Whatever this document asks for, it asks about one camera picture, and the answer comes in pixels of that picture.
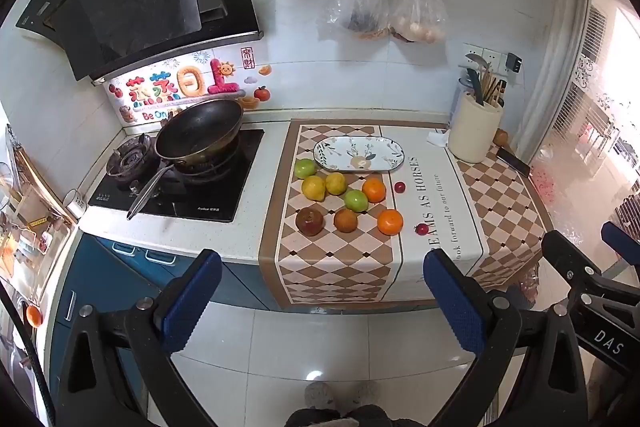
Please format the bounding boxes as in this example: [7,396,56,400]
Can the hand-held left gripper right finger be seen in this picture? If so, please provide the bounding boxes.
[423,249,590,427]

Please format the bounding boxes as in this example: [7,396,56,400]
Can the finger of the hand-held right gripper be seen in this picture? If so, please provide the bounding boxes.
[601,222,640,280]
[541,230,618,308]

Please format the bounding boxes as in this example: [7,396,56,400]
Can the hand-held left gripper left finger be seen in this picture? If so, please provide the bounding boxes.
[56,249,223,427]

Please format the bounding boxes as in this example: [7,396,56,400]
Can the bright orange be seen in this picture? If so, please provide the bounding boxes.
[362,177,387,204]
[377,209,404,236]

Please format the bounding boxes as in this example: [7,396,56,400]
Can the dark brownish orange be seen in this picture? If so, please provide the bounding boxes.
[333,208,359,233]

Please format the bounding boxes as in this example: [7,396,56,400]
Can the green apple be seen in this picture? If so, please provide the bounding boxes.
[343,189,370,212]
[293,158,318,180]

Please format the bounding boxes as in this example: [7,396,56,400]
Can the dark red apple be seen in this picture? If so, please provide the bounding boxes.
[295,208,325,237]

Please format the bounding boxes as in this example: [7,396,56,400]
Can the yellow lemon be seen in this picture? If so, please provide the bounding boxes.
[325,172,348,196]
[301,175,327,202]

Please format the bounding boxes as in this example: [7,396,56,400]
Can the oval deer print plate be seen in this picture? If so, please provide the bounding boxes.
[313,137,407,172]

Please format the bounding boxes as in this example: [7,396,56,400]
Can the blue kitchen cabinet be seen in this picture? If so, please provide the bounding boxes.
[49,233,281,427]

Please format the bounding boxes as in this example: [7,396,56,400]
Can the black phone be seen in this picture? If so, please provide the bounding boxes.
[496,148,532,176]

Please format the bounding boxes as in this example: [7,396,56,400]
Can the black gas stove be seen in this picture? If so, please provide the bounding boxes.
[88,128,265,223]

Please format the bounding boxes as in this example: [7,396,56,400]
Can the checked brown table mat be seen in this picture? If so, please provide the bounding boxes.
[257,119,556,312]

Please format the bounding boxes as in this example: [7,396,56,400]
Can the grey fuzzy slipper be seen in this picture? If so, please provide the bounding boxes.
[351,381,385,408]
[304,382,335,409]

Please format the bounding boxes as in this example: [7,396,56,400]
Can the cream utensil holder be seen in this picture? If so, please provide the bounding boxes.
[447,91,503,164]

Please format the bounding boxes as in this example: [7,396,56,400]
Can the small white cup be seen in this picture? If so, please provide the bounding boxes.
[64,189,87,221]

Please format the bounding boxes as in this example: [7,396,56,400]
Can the person's dark trousers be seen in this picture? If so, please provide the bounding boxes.
[286,403,396,427]

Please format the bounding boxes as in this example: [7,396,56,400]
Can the black wok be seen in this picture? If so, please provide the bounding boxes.
[126,99,245,221]

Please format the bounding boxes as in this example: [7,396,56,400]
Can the bundle of chopsticks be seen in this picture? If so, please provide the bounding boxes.
[482,69,505,108]

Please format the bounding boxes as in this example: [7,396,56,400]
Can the white curtain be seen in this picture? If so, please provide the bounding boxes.
[529,0,597,160]

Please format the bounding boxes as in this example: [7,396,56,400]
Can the metal spatula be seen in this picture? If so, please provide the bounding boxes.
[465,53,488,80]

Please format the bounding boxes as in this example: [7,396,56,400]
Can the plastic bag with eggs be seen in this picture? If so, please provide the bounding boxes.
[387,0,448,44]

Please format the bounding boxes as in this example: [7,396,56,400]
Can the black handled knife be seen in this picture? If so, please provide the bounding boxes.
[467,68,485,105]

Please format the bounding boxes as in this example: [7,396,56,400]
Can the white wall socket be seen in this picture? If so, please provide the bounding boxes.
[461,43,507,72]

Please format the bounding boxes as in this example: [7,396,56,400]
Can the colourful wall sticker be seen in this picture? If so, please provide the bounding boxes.
[107,49,273,125]

